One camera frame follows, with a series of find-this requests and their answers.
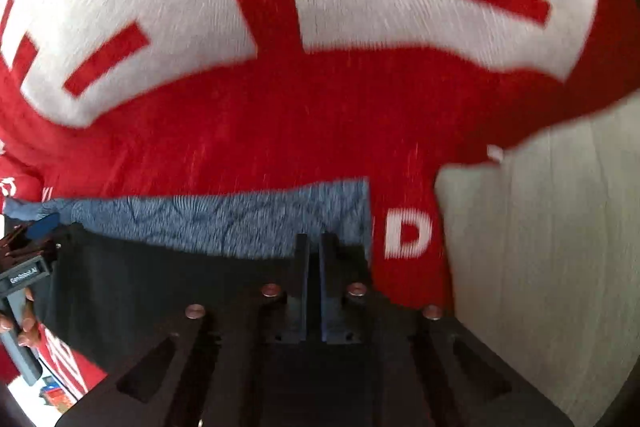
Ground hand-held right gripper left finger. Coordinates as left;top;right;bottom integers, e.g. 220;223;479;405
55;234;312;427

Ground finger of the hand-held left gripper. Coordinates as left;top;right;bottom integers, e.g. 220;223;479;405
24;213;61;242

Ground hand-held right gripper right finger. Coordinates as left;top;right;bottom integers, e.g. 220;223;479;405
320;233;574;427

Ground black pants with blue waistband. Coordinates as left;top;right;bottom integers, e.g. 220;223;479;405
2;177;373;373

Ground person's left hand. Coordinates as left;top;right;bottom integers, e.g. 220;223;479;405
0;288;42;349

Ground small colourful box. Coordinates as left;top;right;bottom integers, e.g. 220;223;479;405
39;377;77;414

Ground red printed blanket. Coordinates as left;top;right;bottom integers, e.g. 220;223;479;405
0;0;640;408

